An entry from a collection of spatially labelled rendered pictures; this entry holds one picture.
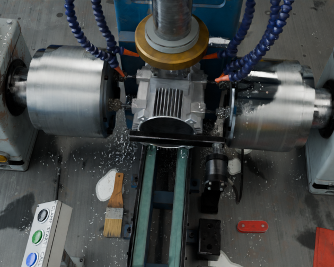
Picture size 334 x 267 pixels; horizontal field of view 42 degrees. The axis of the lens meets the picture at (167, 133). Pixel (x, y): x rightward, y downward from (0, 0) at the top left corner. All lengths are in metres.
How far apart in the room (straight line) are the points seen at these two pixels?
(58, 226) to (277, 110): 0.58
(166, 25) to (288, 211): 0.67
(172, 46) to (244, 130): 0.28
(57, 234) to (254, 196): 0.61
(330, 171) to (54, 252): 0.75
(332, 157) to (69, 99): 0.69
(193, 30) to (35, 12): 0.94
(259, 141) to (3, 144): 0.71
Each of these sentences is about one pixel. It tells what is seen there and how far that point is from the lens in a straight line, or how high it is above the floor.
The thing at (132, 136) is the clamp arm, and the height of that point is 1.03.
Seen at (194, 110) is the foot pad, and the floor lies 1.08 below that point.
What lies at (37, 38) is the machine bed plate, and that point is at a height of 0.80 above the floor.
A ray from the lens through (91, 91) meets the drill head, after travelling 1.09.
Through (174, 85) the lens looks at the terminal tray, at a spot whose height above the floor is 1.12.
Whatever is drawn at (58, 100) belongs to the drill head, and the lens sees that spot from 1.12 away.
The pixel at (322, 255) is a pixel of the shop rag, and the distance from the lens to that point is 1.31.
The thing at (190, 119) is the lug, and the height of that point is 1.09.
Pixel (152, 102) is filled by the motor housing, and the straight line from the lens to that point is 1.13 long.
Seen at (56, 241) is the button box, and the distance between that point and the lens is 1.01.
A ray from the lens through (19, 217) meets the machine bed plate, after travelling 1.35.
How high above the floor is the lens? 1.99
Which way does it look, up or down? 58 degrees down
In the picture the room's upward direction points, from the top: straight up
